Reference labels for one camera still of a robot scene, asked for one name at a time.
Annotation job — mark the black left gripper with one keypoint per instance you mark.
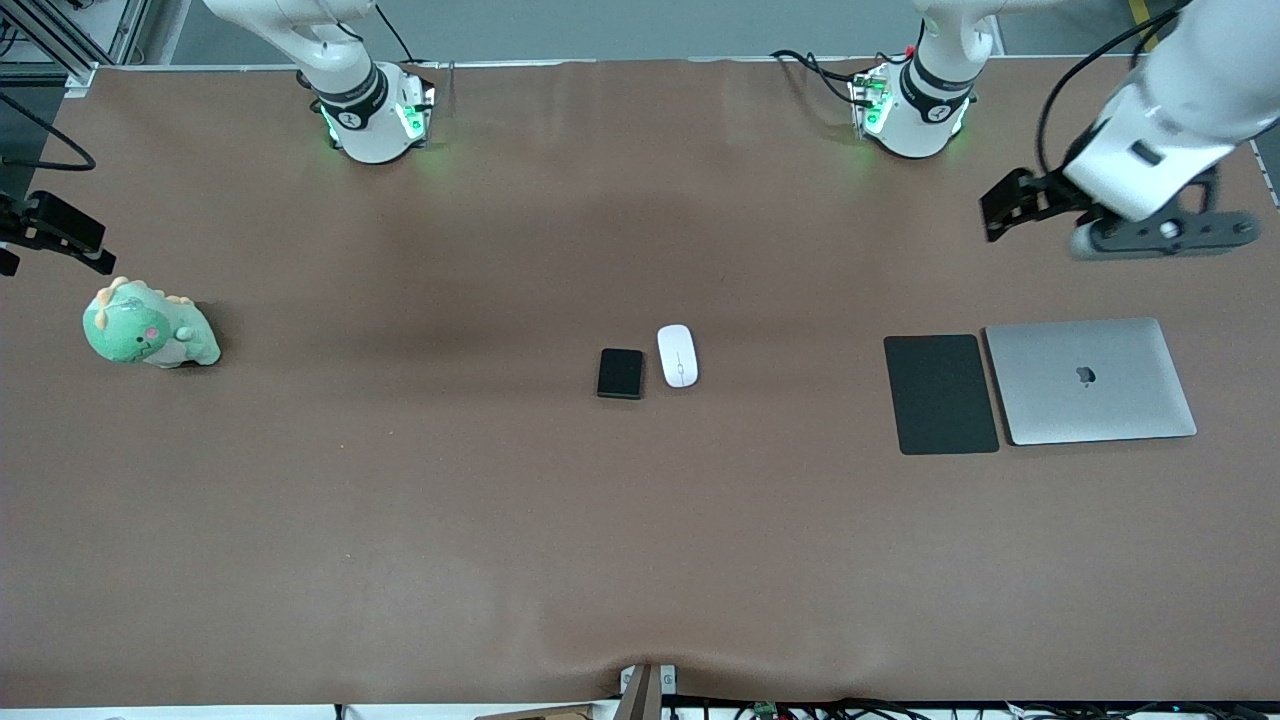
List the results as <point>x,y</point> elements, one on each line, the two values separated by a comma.
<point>1048,193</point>

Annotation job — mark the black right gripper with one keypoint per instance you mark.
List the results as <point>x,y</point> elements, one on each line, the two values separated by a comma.
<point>40,226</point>

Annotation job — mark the white computer mouse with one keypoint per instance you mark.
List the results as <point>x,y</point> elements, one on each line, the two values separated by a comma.
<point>678,356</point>

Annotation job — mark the black phone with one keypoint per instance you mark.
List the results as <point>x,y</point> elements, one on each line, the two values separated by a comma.
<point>621,374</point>

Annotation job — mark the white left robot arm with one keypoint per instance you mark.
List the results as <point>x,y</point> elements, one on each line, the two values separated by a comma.
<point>925,100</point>

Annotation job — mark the black mouse pad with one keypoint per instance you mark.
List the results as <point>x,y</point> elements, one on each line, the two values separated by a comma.
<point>941,395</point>

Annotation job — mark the green dinosaur plush toy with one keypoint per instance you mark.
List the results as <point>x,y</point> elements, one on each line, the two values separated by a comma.
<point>135,328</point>

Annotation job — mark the silver laptop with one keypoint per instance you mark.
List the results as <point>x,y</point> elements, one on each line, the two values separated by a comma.
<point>1090,382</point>

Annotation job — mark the small green connector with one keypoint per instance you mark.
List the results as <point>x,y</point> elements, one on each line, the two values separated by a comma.
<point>766,710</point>

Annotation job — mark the metal table edge clamp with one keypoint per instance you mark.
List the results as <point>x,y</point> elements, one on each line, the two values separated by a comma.
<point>645,690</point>

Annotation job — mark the aluminium frame profile with braces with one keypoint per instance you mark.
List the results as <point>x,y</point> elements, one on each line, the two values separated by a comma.
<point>60,45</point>

